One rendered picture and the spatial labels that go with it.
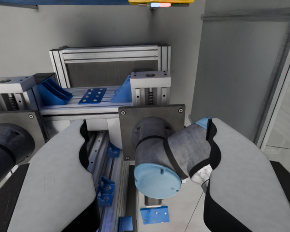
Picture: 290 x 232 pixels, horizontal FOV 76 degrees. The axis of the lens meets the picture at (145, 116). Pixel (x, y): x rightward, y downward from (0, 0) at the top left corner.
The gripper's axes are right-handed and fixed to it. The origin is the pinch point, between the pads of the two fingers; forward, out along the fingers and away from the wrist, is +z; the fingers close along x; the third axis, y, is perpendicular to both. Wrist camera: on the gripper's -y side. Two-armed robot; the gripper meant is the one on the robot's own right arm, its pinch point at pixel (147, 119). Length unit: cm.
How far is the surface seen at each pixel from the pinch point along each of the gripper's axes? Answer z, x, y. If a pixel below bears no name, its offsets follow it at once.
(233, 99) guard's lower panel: 75, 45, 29
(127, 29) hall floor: 148, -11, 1
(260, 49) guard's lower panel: 63, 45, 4
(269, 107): 48, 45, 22
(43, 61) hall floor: 148, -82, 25
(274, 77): 50, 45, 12
